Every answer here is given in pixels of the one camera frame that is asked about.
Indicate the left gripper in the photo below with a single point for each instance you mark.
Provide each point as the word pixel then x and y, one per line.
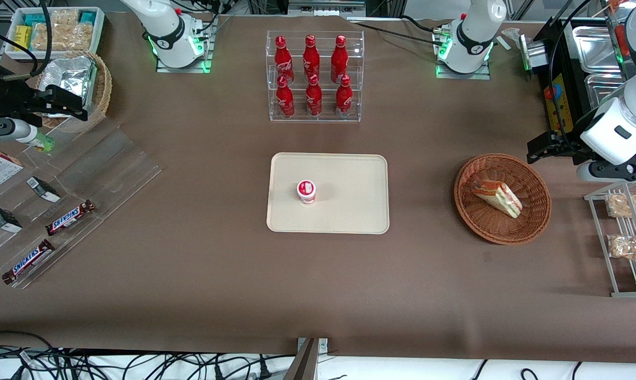
pixel 565 146

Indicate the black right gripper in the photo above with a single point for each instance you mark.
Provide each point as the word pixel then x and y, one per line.
pixel 7 98

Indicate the triangle sandwich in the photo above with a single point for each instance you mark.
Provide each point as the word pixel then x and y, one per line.
pixel 497 198

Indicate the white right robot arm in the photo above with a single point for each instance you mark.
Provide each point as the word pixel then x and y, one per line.
pixel 164 26

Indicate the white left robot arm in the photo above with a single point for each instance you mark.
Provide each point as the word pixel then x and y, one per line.
pixel 473 37

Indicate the tan deep wicker basket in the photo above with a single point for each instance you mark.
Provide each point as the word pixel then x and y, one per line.
pixel 102 89

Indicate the brown round wicker basket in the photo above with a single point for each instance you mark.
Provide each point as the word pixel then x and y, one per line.
pixel 500 232

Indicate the beige plastic tray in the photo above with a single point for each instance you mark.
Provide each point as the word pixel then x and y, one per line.
pixel 349 211

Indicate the black control box yellow panel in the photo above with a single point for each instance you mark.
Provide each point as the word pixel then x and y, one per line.
pixel 555 100

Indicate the clear bag of fried snacks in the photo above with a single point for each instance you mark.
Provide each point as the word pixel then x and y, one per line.
pixel 77 36
pixel 47 37

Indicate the clear acrylic display stand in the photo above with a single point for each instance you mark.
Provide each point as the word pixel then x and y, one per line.
pixel 106 169

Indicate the steel food pan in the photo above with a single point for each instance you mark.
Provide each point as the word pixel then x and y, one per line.
pixel 592 47
pixel 603 89

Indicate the yellow snack box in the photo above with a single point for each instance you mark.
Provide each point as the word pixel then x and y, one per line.
pixel 22 38

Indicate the white plastic bin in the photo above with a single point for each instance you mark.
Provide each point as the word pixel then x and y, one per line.
pixel 99 24

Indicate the small black white box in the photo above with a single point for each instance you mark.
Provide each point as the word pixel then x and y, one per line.
pixel 43 189
pixel 3 219

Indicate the teal snack packet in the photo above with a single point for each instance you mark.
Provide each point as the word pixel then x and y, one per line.
pixel 34 20
pixel 87 17

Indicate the silver metal cylinder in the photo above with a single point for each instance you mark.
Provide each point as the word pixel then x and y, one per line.
pixel 534 53

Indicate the clear bag of brown snacks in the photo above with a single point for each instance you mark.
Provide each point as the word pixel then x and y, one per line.
pixel 625 246
pixel 626 206

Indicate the brown Snickers bar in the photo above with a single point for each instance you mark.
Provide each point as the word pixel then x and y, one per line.
pixel 28 261
pixel 69 217

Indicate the clear plastic wrapper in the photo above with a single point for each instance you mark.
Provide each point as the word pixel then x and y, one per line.
pixel 512 34

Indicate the red cola bottle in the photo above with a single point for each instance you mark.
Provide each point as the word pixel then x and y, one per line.
pixel 313 99
pixel 311 55
pixel 282 58
pixel 343 100
pixel 284 100
pixel 339 58

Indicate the brown table cover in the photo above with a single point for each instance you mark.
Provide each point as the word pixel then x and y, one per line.
pixel 217 274

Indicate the clear acrylic bottle rack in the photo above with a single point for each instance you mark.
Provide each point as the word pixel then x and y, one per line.
pixel 323 119

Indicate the red white yogurt cup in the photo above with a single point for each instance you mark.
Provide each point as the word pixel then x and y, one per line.
pixel 306 191

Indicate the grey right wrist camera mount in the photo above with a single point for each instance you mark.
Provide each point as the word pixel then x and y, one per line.
pixel 9 130

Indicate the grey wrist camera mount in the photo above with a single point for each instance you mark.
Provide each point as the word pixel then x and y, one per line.
pixel 608 171
pixel 9 130

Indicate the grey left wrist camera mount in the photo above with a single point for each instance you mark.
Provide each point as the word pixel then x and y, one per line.
pixel 608 171

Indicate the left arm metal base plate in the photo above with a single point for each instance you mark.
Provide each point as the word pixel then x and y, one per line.
pixel 463 75

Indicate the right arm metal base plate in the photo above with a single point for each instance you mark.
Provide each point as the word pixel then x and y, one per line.
pixel 204 53

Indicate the aluminium frame structure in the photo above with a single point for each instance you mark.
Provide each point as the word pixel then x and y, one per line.
pixel 323 6

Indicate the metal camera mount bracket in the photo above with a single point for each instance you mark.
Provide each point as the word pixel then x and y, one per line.
pixel 310 359

